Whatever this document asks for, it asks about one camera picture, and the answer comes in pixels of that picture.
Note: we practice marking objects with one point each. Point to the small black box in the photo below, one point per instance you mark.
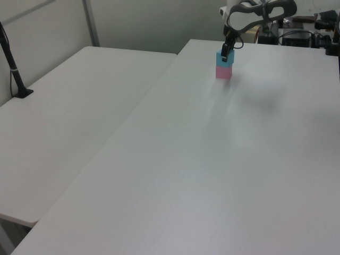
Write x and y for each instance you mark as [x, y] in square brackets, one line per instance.
[267, 39]

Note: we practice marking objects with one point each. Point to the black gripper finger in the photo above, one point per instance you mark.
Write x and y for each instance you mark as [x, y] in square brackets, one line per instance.
[233, 45]
[225, 51]

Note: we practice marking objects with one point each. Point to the white side table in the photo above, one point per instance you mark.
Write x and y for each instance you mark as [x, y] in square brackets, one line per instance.
[74, 111]

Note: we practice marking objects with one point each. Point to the beige tape roll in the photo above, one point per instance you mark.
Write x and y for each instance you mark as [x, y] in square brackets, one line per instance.
[252, 34]

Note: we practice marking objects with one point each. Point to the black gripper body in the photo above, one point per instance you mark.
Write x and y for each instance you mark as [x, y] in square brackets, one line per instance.
[230, 35]

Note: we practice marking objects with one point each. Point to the dark equipment on shelf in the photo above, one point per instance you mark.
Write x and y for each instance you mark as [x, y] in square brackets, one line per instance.
[328, 20]

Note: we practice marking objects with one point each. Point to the black electronics box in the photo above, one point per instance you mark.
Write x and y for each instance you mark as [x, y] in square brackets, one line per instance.
[296, 38]

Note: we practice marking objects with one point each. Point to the grey metal frame post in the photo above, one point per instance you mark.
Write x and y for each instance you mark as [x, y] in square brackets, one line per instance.
[91, 24]

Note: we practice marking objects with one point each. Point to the black clamp block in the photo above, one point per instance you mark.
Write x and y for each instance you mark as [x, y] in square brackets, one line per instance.
[332, 49]

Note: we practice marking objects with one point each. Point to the pink cube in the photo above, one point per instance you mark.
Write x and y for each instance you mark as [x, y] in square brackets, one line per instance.
[223, 72]

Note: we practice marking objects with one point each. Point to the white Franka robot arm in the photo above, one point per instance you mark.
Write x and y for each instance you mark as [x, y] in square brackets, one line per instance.
[247, 18]

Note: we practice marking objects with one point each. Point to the blue cube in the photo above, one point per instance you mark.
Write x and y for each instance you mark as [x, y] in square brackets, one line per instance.
[230, 57]

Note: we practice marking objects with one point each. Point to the black camera stand pole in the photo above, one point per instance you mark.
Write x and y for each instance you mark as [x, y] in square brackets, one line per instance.
[12, 66]

